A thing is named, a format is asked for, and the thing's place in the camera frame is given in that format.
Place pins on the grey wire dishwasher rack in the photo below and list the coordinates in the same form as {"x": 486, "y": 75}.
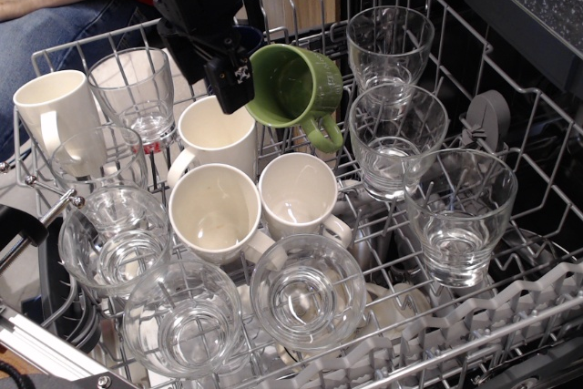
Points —
{"x": 522, "y": 326}

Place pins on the white mug centre back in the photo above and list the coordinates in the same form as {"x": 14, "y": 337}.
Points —
{"x": 211, "y": 136}

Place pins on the clear glass right front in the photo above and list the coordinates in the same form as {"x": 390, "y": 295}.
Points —
{"x": 459, "y": 203}

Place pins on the clear glass bottom centre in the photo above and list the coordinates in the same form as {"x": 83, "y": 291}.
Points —
{"x": 308, "y": 293}

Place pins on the green ceramic mug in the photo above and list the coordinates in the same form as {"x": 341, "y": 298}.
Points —
{"x": 294, "y": 86}

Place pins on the clear glass back right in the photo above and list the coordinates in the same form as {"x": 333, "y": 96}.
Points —
{"x": 388, "y": 43}

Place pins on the small white mug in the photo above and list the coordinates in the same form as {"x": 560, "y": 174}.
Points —
{"x": 298, "y": 193}

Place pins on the blue jeans leg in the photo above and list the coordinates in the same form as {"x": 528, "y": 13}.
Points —
{"x": 65, "y": 37}

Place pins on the dark speckled countertop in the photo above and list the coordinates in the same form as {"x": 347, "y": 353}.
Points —
{"x": 548, "y": 33}

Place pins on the clear glass left middle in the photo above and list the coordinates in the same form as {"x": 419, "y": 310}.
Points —
{"x": 98, "y": 166}

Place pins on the clear glass back left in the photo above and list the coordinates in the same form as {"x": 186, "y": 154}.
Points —
{"x": 135, "y": 90}

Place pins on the tall white mug left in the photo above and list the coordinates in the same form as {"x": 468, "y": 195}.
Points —
{"x": 61, "y": 113}

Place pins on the white mug centre front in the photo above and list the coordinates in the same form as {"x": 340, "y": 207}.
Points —
{"x": 215, "y": 210}

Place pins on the dark blue mug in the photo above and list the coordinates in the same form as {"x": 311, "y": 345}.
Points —
{"x": 251, "y": 38}

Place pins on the clear glass left front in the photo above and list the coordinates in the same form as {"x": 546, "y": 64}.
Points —
{"x": 120, "y": 234}

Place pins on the grey plastic rack clip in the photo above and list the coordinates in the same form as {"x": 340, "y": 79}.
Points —
{"x": 488, "y": 119}

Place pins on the clear glass bottom left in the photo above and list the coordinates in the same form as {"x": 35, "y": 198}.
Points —
{"x": 183, "y": 319}

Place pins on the black clamp with metal screw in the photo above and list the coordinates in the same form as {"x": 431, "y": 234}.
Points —
{"x": 29, "y": 229}

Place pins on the clear glass right middle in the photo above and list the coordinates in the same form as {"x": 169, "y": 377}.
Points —
{"x": 391, "y": 125}

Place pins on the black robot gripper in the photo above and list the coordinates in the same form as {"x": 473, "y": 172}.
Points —
{"x": 200, "y": 36}

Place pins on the clear glass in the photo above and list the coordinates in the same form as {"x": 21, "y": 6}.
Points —
{"x": 459, "y": 203}
{"x": 135, "y": 90}
{"x": 388, "y": 43}
{"x": 98, "y": 166}
{"x": 308, "y": 293}
{"x": 183, "y": 319}
{"x": 391, "y": 125}
{"x": 120, "y": 234}

